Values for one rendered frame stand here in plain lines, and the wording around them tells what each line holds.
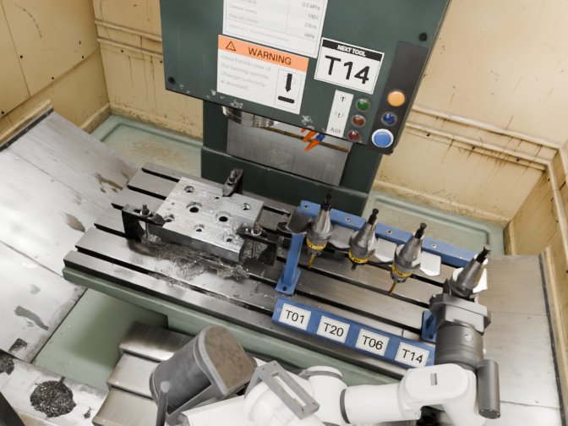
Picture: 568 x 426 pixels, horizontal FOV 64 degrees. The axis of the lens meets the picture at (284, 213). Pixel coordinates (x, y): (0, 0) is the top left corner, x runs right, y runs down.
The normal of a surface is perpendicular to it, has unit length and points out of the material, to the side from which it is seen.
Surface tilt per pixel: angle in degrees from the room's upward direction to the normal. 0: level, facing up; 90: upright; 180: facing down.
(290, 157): 90
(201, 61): 90
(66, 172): 24
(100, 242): 0
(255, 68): 90
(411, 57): 90
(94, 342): 0
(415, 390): 38
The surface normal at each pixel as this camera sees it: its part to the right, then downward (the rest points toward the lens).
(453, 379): -0.49, -0.73
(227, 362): 0.69, -0.60
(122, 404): -0.01, -0.73
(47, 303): 0.50, -0.52
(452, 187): -0.29, 0.66
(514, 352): -0.27, -0.75
